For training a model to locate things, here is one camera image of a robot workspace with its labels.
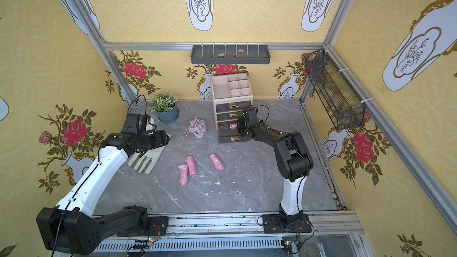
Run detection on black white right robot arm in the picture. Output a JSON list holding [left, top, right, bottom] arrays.
[[238, 106, 314, 227]]

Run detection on black wire mesh basket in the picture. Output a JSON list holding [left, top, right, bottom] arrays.
[[303, 49, 365, 130]]

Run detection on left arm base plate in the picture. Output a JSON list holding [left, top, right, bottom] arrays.
[[116, 215, 169, 237]]

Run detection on beige three-drawer organizer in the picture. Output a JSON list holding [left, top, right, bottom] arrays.
[[211, 73, 253, 129]]

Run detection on white green work glove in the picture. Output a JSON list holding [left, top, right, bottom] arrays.
[[127, 146, 165, 174]]

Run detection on green plant in blue pot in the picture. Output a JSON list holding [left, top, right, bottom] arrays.
[[148, 92, 179, 124]]

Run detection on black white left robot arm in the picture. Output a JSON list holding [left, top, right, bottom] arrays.
[[36, 114, 170, 255]]

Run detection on purple flowers in white pot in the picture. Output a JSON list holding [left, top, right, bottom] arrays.
[[187, 117, 207, 139]]

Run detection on gray wall shelf tray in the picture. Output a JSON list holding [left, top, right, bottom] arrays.
[[190, 44, 271, 65]]

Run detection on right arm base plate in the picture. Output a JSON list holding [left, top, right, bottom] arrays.
[[262, 213, 313, 234]]

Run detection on aluminum front rail frame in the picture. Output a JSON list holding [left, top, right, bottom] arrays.
[[92, 211, 374, 257]]

